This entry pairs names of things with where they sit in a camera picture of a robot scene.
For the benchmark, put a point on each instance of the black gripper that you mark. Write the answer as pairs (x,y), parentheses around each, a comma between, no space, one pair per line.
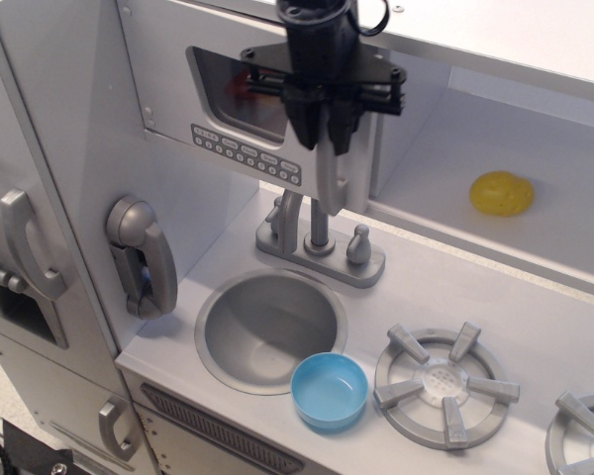
(324,55)

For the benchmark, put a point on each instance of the white toy microwave door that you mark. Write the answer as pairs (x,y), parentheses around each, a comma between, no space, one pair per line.
(183,53)

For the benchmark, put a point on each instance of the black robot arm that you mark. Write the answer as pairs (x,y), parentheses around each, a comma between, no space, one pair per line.
(307,7)

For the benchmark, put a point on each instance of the orange toy food in microwave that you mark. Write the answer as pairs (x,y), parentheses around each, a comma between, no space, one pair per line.
(237,87)

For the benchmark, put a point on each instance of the silver toy faucet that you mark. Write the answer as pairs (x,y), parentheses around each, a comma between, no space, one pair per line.
(311,243)

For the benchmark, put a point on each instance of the yellow toy lemon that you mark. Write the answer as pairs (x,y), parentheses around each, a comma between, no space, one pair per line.
(501,193)

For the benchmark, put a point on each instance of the round silver sink basin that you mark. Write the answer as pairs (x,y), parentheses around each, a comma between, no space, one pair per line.
(256,328)

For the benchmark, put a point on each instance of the white toy kitchen unit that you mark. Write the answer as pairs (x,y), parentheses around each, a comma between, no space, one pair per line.
(491,85)

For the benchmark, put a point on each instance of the silver toy telephone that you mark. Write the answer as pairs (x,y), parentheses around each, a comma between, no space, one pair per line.
(143,259)

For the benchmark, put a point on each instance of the light blue plastic bowl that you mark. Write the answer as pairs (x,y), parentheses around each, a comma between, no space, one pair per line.
(329,391)

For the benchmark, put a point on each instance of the silver stove burner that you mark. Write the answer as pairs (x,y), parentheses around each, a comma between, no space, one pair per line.
(569,442)
(442,389)

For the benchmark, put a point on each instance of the grey oven vent panel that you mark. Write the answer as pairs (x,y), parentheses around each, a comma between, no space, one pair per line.
(230,438)

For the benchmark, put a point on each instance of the grey ice dispenser panel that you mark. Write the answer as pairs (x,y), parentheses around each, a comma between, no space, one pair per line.
(25,307)

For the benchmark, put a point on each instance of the silver fridge door handle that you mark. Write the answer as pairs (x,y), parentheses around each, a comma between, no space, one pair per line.
(16,213)

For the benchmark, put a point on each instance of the silver lower door handle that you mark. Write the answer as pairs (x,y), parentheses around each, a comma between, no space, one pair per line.
(122,448)

